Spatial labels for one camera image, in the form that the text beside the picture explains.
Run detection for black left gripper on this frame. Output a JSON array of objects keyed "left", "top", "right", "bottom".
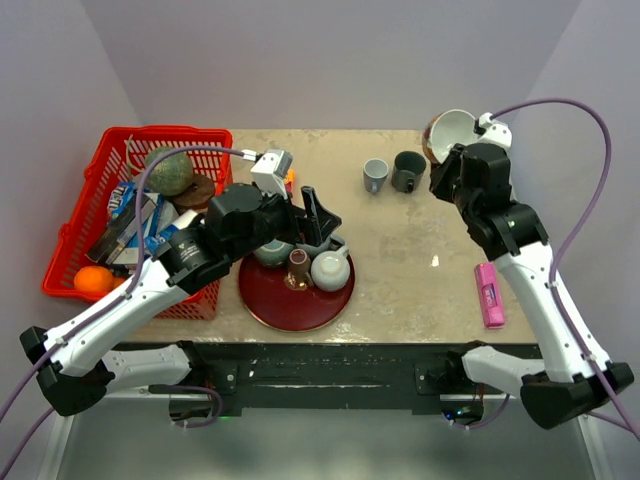
[{"left": 229, "top": 180, "right": 341, "bottom": 263}]

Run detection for red floral mug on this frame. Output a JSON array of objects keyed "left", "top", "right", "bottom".
[{"left": 422, "top": 109, "right": 477, "bottom": 165}]

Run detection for dark grey mug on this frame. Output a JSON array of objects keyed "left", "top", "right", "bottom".
[{"left": 391, "top": 151, "right": 427, "bottom": 194}]

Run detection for small grey mug white inside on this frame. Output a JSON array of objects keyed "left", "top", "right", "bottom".
[{"left": 363, "top": 158, "right": 389, "bottom": 194}]

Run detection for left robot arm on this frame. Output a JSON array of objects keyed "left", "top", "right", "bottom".
[{"left": 20, "top": 183, "right": 341, "bottom": 416}]

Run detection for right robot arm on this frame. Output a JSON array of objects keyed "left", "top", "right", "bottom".
[{"left": 430, "top": 143, "right": 634, "bottom": 430}]

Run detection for grey-blue round mug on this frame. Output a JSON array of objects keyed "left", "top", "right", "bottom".
[{"left": 315, "top": 234, "right": 346, "bottom": 255}]

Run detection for white speckled mug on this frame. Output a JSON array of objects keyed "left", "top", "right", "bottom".
[{"left": 310, "top": 245, "right": 351, "bottom": 292}]

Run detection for teal glazed mug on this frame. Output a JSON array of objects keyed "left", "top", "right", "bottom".
[{"left": 253, "top": 239, "right": 295, "bottom": 268}]

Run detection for orange pink sponge box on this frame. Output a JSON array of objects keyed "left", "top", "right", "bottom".
[{"left": 285, "top": 168, "right": 295, "bottom": 193}]

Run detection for small brown espresso cup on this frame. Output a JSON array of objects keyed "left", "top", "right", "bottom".
[{"left": 284, "top": 248, "right": 313, "bottom": 291}]

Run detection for dark red round tray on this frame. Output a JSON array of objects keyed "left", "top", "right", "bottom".
[{"left": 238, "top": 251, "right": 355, "bottom": 332}]

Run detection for pink flat box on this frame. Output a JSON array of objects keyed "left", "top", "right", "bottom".
[{"left": 474, "top": 263, "right": 506, "bottom": 329}]

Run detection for brown wooden disc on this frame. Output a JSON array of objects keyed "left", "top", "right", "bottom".
[{"left": 170, "top": 174, "right": 216, "bottom": 211}]

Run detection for green round melon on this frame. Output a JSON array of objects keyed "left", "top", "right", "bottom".
[{"left": 145, "top": 152, "right": 194, "bottom": 197}]

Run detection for white blue paper cup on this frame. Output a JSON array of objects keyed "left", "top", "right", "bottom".
[{"left": 144, "top": 210, "right": 203, "bottom": 255}]

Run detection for black carton box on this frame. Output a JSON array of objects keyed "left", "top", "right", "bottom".
[{"left": 86, "top": 194, "right": 156, "bottom": 265}]

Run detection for blue candy bag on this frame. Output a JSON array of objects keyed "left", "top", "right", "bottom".
[{"left": 107, "top": 182, "right": 137, "bottom": 222}]

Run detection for red plastic basket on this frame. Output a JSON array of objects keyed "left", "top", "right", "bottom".
[{"left": 41, "top": 125, "right": 233, "bottom": 320}]

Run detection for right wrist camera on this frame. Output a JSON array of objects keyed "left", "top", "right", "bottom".
[{"left": 474, "top": 112, "right": 513, "bottom": 151}]

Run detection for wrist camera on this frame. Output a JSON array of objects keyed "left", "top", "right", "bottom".
[
  {"left": 250, "top": 149, "right": 293, "bottom": 198},
  {"left": 474, "top": 112, "right": 513, "bottom": 151}
]

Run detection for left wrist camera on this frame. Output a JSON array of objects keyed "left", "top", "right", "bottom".
[{"left": 250, "top": 149, "right": 293, "bottom": 198}]

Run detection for black table front rail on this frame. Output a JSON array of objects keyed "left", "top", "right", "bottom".
[{"left": 147, "top": 339, "right": 546, "bottom": 417}]

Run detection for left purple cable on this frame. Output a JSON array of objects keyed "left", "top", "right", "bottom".
[{"left": 0, "top": 145, "right": 261, "bottom": 471}]

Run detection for purple cable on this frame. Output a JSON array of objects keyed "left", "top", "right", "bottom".
[
  {"left": 0, "top": 145, "right": 261, "bottom": 471},
  {"left": 492, "top": 97, "right": 640, "bottom": 436}
]

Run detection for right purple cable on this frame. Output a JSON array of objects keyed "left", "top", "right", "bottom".
[{"left": 492, "top": 97, "right": 640, "bottom": 436}]

